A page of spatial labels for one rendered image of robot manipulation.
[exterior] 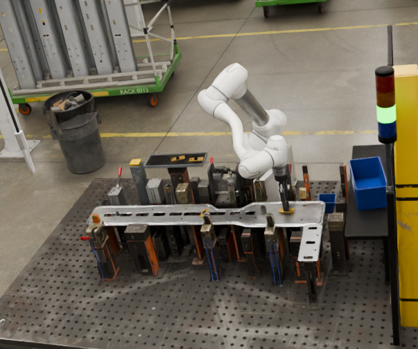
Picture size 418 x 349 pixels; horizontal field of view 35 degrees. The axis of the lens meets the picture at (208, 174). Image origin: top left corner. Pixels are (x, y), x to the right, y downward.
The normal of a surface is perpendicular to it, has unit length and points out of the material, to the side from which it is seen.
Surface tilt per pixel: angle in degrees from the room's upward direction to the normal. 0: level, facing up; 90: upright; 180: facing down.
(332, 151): 0
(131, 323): 0
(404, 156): 87
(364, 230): 0
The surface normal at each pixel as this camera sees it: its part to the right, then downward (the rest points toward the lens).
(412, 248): -0.22, 0.54
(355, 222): -0.18, -0.84
